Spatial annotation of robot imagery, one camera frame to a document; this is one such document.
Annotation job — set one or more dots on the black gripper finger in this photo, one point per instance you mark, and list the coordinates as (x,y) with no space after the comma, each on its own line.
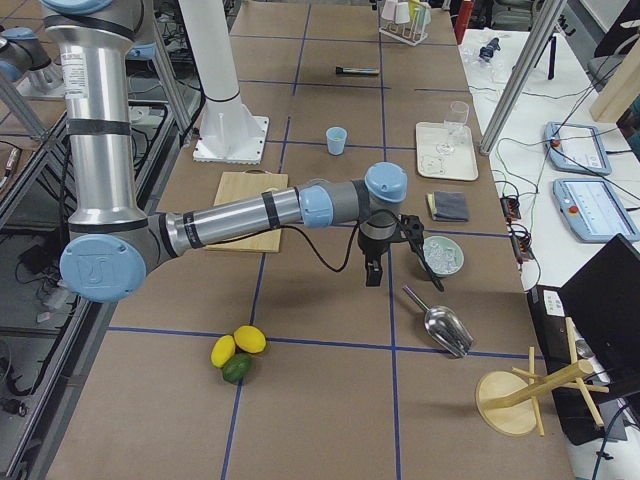
(369,266)
(377,274)

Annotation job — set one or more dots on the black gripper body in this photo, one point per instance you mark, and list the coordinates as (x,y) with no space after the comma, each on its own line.
(371,246)

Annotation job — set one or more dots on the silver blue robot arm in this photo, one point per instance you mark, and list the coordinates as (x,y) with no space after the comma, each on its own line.
(116,238)

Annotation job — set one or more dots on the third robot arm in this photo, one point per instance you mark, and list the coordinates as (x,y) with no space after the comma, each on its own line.
(21,51)

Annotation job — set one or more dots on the light blue plastic cup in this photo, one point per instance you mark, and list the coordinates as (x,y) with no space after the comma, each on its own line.
(335,146)

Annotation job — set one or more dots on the yellow lemon right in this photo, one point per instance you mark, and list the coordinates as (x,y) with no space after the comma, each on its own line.
(250,339)

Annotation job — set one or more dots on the yellow lemon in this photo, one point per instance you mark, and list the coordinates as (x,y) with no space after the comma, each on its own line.
(223,350)
(250,339)

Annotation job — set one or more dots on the yellow lemon left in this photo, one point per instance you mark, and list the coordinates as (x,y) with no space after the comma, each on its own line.
(223,350)

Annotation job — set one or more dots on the grey green plastic cup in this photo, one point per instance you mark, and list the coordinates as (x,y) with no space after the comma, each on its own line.
(402,13)

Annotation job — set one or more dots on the pink plastic cup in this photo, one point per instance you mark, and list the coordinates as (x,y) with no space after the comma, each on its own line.
(389,10)

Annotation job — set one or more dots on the pale green plastic cup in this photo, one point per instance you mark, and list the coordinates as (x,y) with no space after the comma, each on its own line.
(423,17)

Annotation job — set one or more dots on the yellow plastic cup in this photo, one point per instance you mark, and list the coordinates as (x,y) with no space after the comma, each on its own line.
(414,7)

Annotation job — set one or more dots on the green bowl with ice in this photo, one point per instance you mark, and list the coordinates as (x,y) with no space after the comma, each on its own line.
(443,255)

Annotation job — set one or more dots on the grey folded cloth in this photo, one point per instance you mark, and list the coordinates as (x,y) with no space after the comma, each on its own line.
(448,206)

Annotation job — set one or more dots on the metal ice scoop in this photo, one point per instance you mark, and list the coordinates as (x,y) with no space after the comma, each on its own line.
(444,326)

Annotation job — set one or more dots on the cream plastic tray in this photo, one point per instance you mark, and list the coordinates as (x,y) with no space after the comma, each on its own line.
(445,155)

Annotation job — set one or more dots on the orange black connector box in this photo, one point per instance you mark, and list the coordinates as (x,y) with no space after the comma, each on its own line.
(511,208)

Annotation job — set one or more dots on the clear wine glass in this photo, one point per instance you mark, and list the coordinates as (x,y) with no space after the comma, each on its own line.
(454,122)

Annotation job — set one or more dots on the green lime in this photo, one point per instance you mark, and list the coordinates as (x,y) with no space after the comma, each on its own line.
(237,367)

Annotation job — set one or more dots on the wooden mug tree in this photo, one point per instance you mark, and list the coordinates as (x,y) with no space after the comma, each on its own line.
(508,401)

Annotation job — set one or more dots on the blue tool on side table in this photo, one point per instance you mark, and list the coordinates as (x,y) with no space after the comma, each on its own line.
(487,52)

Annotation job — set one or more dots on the lower teach pendant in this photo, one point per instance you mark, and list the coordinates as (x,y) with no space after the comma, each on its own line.
(593,211)

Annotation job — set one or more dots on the teach pendant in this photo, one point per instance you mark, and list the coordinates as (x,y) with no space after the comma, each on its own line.
(576,148)
(593,211)

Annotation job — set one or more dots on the upper teach pendant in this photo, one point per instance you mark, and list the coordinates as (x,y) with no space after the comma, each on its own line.
(576,148)

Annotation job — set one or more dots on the black laptop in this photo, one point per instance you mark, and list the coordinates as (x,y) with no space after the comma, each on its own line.
(602,299)

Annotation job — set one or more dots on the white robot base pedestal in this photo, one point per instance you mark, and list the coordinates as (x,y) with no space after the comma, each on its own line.
(228,132)

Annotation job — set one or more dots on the white wire cup rack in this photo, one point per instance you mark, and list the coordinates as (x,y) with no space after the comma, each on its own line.
(403,33)

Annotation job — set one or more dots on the aluminium frame post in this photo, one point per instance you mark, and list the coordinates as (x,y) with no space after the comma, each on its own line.
(542,29)

